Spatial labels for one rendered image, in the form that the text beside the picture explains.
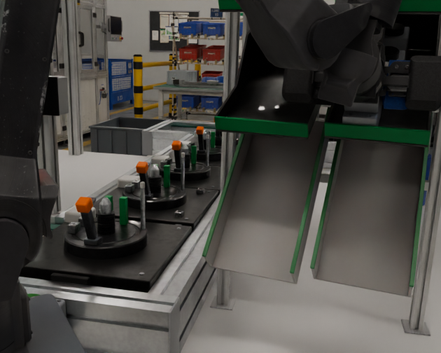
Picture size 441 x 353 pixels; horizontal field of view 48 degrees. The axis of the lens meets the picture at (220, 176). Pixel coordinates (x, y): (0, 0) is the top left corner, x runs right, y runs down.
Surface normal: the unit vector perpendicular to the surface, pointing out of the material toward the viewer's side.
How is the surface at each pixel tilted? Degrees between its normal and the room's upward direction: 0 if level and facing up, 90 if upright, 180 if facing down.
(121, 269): 0
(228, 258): 45
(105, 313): 90
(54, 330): 0
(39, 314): 0
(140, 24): 90
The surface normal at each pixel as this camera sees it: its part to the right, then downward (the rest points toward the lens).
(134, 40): -0.24, 0.24
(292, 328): 0.03, -0.97
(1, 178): 0.51, -0.28
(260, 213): -0.24, -0.52
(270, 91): -0.13, -0.78
